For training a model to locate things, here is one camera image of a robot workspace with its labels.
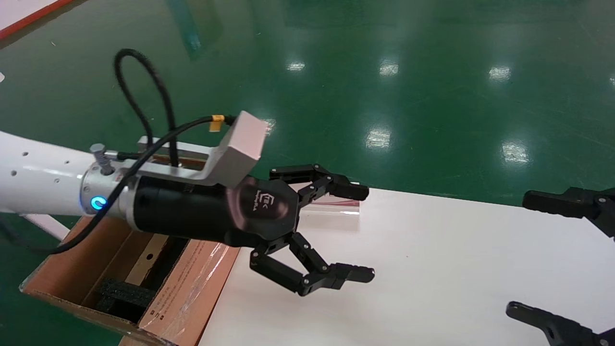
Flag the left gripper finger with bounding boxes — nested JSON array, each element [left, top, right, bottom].
[[269, 164, 369, 212]]

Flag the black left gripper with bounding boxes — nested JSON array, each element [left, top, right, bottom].
[[127, 175, 375, 297]]

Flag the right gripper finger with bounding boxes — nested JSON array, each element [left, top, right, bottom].
[[505, 302, 615, 346], [522, 188, 615, 241]]

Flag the large cardboard box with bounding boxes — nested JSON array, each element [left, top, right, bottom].
[[19, 216, 241, 346]]

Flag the acrylic table sign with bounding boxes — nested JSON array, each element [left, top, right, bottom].
[[295, 182, 360, 215]]

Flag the black foam insert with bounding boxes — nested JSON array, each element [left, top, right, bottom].
[[94, 238, 188, 322]]

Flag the white pipe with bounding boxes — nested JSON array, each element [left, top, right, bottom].
[[22, 214, 71, 241]]

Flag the white board with red edge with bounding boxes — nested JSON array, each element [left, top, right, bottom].
[[0, 0, 73, 40]]

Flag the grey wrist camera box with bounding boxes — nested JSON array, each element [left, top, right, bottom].
[[137, 111, 269, 189]]

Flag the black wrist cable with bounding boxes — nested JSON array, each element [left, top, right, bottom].
[[0, 48, 236, 254]]

